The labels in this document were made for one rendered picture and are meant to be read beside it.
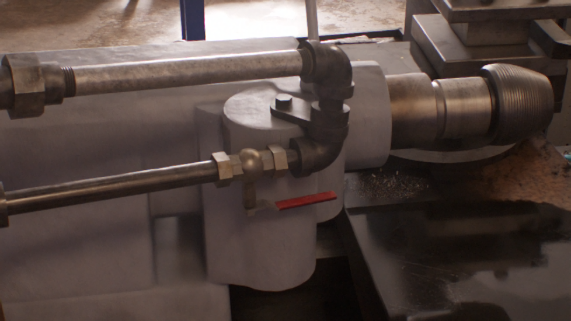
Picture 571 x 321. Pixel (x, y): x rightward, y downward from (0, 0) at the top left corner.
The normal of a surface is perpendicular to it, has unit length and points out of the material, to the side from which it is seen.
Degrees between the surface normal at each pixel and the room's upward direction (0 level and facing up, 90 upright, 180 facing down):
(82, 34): 0
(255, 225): 90
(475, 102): 54
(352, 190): 0
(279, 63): 63
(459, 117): 81
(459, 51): 0
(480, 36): 90
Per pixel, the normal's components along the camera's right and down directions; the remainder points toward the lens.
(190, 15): 0.15, 0.50
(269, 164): 0.38, 0.09
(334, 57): 0.55, -0.10
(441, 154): -0.07, -0.17
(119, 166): 0.15, 0.27
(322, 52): 0.41, -0.31
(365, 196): 0.00, -0.86
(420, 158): -0.15, -0.45
